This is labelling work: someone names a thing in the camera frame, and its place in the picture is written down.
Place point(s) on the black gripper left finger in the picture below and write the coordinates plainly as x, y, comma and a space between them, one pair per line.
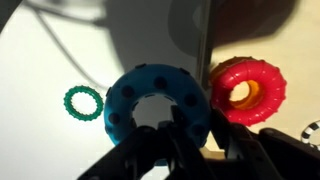
150, 150

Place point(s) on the wooden tray box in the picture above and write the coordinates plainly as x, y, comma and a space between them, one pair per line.
300, 53

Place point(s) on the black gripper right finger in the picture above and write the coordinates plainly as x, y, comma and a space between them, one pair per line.
246, 150

